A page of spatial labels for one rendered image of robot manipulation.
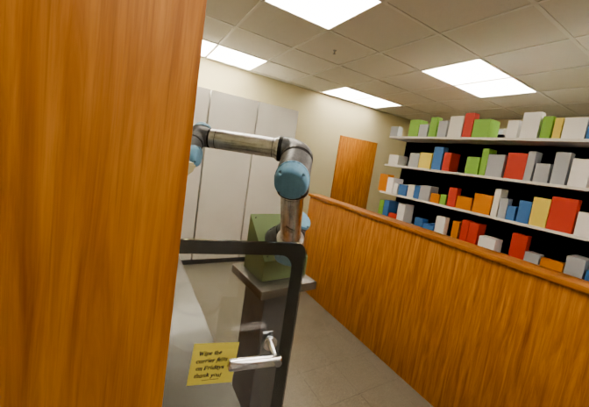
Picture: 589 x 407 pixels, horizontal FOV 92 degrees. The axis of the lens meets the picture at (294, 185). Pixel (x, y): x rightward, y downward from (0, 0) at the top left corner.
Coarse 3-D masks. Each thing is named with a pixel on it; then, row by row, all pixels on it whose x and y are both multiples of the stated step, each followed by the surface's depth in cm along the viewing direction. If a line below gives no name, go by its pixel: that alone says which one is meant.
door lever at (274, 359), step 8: (264, 344) 52; (272, 344) 51; (272, 352) 50; (232, 360) 46; (240, 360) 46; (248, 360) 46; (256, 360) 47; (264, 360) 47; (272, 360) 47; (280, 360) 48; (232, 368) 45; (240, 368) 46; (248, 368) 46
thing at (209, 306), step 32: (192, 256) 45; (224, 256) 47; (256, 256) 49; (288, 256) 51; (192, 288) 46; (224, 288) 48; (256, 288) 50; (288, 288) 52; (192, 320) 47; (224, 320) 49; (256, 320) 51; (288, 320) 53; (192, 352) 48; (256, 352) 52; (288, 352) 54; (224, 384) 50; (256, 384) 53
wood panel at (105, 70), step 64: (0, 0) 26; (64, 0) 28; (128, 0) 31; (192, 0) 34; (0, 64) 27; (64, 64) 29; (128, 64) 32; (192, 64) 35; (0, 128) 28; (64, 128) 30; (128, 128) 33; (192, 128) 36; (0, 192) 28; (64, 192) 31; (128, 192) 34; (0, 256) 29; (64, 256) 32; (128, 256) 35; (0, 320) 30; (64, 320) 33; (128, 320) 36; (0, 384) 31; (64, 384) 34; (128, 384) 37
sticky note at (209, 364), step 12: (204, 348) 48; (216, 348) 49; (228, 348) 50; (192, 360) 48; (204, 360) 48; (216, 360) 49; (228, 360) 50; (192, 372) 48; (204, 372) 49; (216, 372) 50; (228, 372) 50; (192, 384) 48
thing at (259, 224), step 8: (256, 216) 149; (264, 216) 151; (272, 216) 154; (256, 224) 145; (264, 224) 148; (272, 224) 151; (248, 232) 148; (256, 232) 142; (264, 232) 145; (248, 240) 148; (256, 240) 141; (264, 240) 142; (304, 272) 150
